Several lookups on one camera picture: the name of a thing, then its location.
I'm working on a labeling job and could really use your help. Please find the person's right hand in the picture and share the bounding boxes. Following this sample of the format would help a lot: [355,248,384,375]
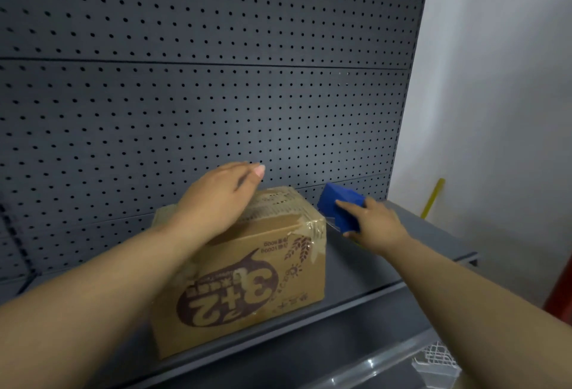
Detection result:
[335,198,412,256]

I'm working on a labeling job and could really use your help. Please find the person's left hand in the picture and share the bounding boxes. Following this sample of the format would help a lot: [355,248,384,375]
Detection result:
[176,162,266,242]

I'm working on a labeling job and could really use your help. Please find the blue rectangular packet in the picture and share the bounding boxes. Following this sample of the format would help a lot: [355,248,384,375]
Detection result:
[318,183,367,235]

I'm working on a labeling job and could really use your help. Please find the printed brown cardboard box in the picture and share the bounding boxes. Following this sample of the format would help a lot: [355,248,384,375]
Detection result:
[150,186,328,361]

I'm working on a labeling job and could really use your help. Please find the person's left forearm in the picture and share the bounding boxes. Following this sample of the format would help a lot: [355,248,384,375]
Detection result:
[0,206,216,389]

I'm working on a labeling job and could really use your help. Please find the person's right forearm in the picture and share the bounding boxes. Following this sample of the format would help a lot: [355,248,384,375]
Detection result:
[381,233,572,389]

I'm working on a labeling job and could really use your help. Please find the dark grey metal shelf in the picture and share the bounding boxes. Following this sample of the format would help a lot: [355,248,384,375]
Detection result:
[0,199,481,389]

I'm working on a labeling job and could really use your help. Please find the yellow stick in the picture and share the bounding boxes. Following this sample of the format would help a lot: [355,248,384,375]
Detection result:
[422,178,446,219]

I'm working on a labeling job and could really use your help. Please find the dark grey pegboard back panel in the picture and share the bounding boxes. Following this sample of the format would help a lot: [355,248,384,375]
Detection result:
[0,0,430,287]

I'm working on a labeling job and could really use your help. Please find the grey lower shelf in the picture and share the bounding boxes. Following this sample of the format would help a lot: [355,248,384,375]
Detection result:
[241,324,447,389]

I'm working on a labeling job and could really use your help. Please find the red cylinder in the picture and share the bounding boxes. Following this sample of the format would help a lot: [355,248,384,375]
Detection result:
[543,250,572,327]

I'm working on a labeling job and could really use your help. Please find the white wire basket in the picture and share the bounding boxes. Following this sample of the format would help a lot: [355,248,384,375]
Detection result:
[411,341,464,379]

